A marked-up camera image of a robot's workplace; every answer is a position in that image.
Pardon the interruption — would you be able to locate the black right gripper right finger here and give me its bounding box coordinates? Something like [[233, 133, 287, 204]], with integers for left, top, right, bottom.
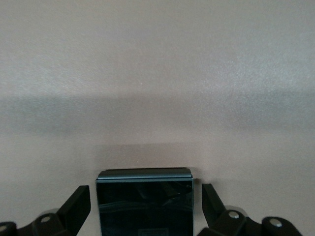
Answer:
[[196, 183, 305, 236]]

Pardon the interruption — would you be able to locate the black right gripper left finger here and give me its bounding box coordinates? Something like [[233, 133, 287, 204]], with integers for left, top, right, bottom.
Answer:
[[0, 184, 91, 236]]

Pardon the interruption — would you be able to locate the black flip phone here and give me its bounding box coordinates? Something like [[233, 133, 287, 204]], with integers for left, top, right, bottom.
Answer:
[[95, 168, 195, 236]]

